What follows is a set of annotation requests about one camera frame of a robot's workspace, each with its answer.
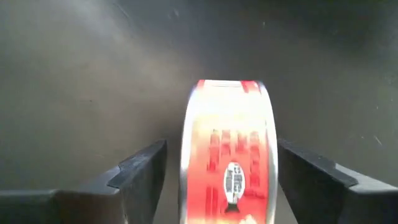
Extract red label seafood can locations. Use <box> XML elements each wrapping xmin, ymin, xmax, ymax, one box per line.
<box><xmin>179</xmin><ymin>79</ymin><xmax>279</xmax><ymax>224</ymax></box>

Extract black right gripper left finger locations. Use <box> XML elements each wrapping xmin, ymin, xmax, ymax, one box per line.
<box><xmin>0</xmin><ymin>139</ymin><xmax>168</xmax><ymax>224</ymax></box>

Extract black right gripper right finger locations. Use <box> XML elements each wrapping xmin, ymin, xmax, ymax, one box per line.
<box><xmin>277</xmin><ymin>138</ymin><xmax>398</xmax><ymax>224</ymax></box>

